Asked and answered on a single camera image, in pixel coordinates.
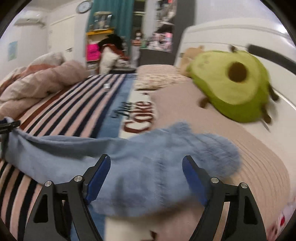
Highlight light blue pants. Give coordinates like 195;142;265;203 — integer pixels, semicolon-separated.
1;123;241;217

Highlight pink crumpled duvet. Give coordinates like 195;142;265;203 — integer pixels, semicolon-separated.
1;52;88;119

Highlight striped plush blanket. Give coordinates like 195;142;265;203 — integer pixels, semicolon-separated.
1;74;156;240

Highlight white door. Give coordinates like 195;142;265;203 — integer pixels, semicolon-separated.
48;15;75;60

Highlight small white object on blanket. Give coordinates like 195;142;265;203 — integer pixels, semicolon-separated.
103;83;110;89

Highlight white air conditioner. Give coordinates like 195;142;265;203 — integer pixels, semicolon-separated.
14;10;46;28

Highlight pile of clothes on chair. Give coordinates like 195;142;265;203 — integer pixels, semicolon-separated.
96;34;135;75

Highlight green avocado plush toy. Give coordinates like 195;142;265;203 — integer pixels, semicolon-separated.
187;46;279;124

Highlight yellow shelf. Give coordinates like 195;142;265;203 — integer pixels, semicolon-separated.
86;28;114;36

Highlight floral patterned pillow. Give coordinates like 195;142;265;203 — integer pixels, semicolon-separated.
134;64;191;90

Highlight teal curtain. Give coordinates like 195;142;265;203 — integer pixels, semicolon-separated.
85;0;134;45

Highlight tan bear plush toy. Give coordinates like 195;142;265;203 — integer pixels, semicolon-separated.
179;45;204;77

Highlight white bed headboard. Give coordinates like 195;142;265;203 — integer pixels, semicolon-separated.
175;18;295;159

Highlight dark shelf with toys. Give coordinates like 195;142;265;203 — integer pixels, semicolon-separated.
138;0;196;66

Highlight blue wall poster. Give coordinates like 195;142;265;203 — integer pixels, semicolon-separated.
8;41;18;61

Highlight round wall clock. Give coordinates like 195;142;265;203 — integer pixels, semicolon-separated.
76;1;93;14

